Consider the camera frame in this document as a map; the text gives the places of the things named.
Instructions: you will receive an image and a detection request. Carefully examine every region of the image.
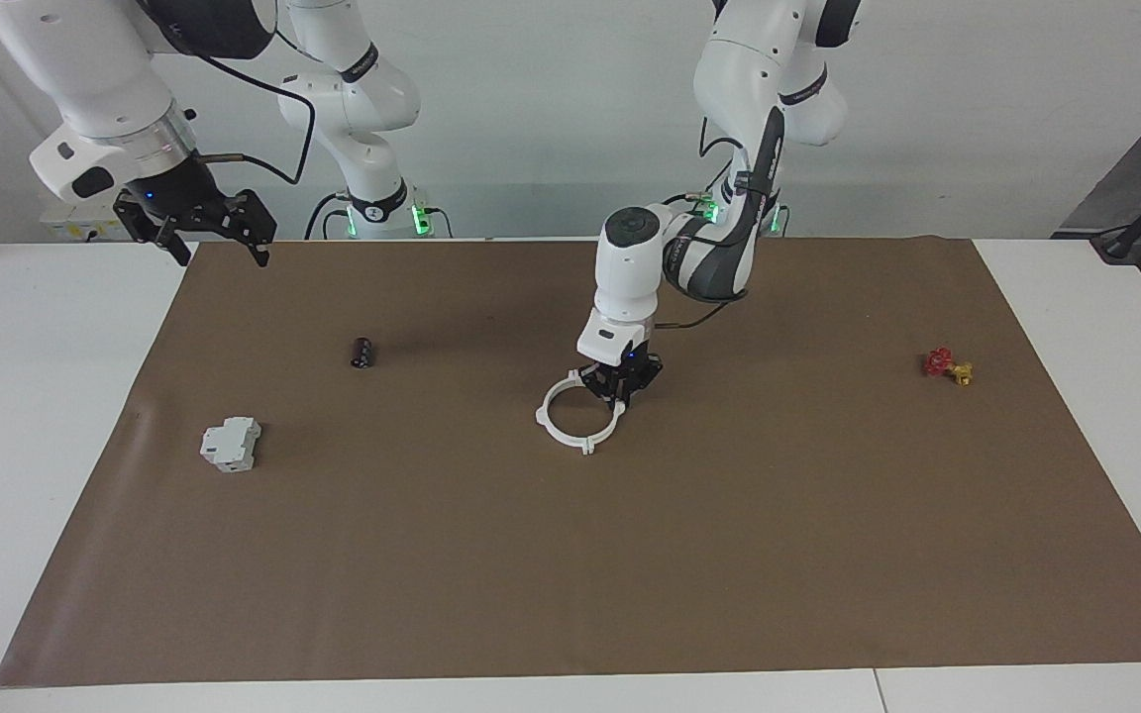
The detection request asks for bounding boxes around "brown paper mat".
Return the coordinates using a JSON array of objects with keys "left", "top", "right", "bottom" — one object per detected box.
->
[{"left": 0, "top": 236, "right": 1141, "bottom": 687}]

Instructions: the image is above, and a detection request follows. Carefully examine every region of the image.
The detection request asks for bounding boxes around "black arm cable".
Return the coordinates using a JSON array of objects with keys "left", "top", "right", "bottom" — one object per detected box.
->
[
  {"left": 652, "top": 109, "right": 779, "bottom": 330},
  {"left": 189, "top": 45, "right": 317, "bottom": 187}
]

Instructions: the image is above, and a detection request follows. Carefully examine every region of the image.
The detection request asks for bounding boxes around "red handle brass valve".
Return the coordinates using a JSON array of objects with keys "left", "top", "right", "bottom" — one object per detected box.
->
[{"left": 923, "top": 347, "right": 975, "bottom": 387}]

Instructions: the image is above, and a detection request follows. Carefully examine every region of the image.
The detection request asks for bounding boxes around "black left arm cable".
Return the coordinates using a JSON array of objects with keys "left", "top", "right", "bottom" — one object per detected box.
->
[{"left": 652, "top": 109, "right": 779, "bottom": 330}]

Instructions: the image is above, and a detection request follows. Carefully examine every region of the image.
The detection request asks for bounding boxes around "beige box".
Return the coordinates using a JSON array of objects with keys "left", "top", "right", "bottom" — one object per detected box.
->
[{"left": 41, "top": 203, "right": 136, "bottom": 244}]

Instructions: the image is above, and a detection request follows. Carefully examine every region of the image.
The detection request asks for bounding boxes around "white circuit breaker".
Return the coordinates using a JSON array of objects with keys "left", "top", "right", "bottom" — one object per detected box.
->
[{"left": 199, "top": 416, "right": 262, "bottom": 473}]

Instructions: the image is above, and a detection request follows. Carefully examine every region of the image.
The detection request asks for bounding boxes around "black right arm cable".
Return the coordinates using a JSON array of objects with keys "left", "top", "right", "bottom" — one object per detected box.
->
[{"left": 189, "top": 45, "right": 317, "bottom": 187}]

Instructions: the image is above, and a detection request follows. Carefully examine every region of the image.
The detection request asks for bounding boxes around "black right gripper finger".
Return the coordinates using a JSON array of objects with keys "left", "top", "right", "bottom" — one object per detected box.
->
[
  {"left": 115, "top": 203, "right": 192, "bottom": 266},
  {"left": 224, "top": 188, "right": 277, "bottom": 266}
]

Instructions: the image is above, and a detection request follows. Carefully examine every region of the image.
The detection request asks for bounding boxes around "white half pipe clamp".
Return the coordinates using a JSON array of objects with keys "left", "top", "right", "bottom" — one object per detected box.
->
[
  {"left": 567, "top": 368, "right": 629, "bottom": 449},
  {"left": 535, "top": 370, "right": 597, "bottom": 458}
]

